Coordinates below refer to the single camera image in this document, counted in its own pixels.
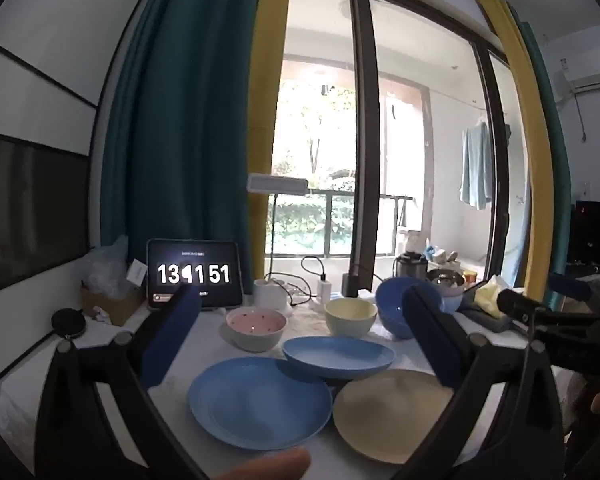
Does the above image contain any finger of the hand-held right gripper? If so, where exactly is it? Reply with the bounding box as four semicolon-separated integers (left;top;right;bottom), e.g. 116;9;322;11
496;287;598;328
547;272;593;301

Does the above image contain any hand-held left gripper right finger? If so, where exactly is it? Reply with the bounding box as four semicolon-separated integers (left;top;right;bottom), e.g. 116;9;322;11
401;285;566;480

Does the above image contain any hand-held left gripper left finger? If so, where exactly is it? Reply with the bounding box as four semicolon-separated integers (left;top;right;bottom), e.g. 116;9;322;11
35;284;216;480

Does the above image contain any large blue bowl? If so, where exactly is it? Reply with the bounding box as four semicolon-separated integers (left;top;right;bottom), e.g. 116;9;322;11
375;276;431;339

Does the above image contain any cream bowl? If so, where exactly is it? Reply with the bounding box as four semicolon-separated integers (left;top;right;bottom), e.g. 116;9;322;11
324;298;378;337

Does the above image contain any pink speckled bowl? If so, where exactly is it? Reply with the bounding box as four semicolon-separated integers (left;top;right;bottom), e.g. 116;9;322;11
225;306;287;353

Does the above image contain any beige plate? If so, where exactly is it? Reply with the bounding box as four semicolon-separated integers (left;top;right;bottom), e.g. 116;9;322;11
332;369;456;465

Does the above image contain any blue deep plate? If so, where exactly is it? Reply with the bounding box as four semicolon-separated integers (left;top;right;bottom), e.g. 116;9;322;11
282;336;396;380

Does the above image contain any person's left hand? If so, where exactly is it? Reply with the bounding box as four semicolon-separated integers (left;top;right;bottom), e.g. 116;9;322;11
215;447;312;480

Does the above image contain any yellow cloth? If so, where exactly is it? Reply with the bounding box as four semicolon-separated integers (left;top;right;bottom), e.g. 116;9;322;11
472;276;511;318

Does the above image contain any white textured tablecloth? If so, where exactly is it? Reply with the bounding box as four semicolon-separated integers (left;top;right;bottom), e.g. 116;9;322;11
0;300;571;480

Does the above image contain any black case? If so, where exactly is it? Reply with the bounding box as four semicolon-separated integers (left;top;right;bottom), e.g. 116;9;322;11
460;305;512;333

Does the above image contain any black computer tower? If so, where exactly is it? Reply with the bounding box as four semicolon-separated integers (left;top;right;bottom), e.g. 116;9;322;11
570;201;600;276

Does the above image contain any small white box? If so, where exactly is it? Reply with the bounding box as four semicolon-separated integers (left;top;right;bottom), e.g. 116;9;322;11
126;259;148;286

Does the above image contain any steel thermos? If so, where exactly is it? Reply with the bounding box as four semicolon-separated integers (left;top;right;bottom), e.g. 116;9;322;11
395;254;428;281

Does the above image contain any tablet with clock display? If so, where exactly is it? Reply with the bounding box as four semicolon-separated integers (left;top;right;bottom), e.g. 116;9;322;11
146;238;245;312

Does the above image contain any clear plastic bag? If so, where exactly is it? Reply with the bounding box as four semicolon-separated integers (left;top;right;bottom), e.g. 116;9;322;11
78;235;131;298

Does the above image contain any narrow teal curtain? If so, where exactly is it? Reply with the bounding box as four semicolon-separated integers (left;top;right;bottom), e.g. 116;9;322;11
505;2;573;311

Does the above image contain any black round disc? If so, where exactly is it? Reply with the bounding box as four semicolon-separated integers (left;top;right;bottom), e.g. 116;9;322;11
51;308;86;337

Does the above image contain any narrow yellow curtain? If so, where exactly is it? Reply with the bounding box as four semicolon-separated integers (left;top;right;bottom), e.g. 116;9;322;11
475;0;553;301

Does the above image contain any white power strip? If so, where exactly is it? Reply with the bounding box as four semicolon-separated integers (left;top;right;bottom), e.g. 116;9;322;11
265;277;331;307

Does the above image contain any hanging light blue towel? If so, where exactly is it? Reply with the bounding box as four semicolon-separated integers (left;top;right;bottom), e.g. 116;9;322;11
460;122;491;210

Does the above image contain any balcony railing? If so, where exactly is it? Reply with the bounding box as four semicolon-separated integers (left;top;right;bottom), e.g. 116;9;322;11
267;187;413;256

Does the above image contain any white desk lamp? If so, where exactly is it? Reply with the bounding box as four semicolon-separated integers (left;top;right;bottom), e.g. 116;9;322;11
246;174;309;311

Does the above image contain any white air conditioner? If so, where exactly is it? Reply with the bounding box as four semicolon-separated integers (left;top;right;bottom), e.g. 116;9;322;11
562;67;600;95

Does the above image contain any wide teal curtain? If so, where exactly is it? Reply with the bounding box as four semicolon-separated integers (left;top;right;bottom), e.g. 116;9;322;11
100;0;276;291

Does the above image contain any black charger cable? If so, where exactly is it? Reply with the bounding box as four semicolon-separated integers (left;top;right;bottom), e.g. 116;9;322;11
301;256;327;281

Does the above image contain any dark wall panel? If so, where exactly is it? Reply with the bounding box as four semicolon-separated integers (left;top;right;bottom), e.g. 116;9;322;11
0;130;93;301

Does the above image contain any dark sliding door frame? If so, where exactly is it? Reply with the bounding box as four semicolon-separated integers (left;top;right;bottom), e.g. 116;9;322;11
290;0;531;293

